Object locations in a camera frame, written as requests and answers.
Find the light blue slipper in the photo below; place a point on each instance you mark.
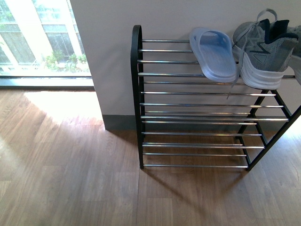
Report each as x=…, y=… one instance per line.
x=213, y=50

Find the grey knit sneaker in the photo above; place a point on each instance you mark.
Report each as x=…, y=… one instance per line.
x=295, y=60
x=263, y=50

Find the black metal shoe rack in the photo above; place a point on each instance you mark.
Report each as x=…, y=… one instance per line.
x=183, y=118

